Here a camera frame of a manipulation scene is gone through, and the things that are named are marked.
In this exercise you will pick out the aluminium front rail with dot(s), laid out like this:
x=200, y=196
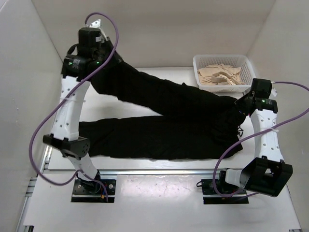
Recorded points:
x=157, y=172

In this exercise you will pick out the aluminium left rail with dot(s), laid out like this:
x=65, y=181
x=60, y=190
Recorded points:
x=45, y=158

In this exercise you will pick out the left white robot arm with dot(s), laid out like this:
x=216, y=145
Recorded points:
x=82, y=59

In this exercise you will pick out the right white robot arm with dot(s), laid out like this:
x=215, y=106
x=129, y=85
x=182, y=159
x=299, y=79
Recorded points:
x=267, y=173

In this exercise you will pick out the beige trousers in basket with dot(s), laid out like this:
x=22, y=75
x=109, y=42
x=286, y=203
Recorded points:
x=220, y=75

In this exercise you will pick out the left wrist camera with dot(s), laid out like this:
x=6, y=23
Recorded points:
x=97, y=25

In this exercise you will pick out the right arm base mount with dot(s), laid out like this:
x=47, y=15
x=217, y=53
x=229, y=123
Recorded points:
x=211, y=197

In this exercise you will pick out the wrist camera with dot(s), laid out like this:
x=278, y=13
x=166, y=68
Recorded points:
x=273, y=90
x=97, y=25

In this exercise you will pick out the white plastic basket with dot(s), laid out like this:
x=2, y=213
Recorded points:
x=247, y=74

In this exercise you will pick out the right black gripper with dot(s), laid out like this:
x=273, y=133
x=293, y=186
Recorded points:
x=239, y=106

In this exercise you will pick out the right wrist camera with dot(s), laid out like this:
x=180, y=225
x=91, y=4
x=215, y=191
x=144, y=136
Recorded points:
x=273, y=90

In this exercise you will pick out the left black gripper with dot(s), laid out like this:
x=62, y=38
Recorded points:
x=116, y=60

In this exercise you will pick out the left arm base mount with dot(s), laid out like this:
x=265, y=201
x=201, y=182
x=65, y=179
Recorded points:
x=93, y=192

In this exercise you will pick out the aluminium rail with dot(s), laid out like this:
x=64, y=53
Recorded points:
x=157, y=172
x=45, y=158

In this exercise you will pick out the black trousers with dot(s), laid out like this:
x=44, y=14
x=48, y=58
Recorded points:
x=189, y=123

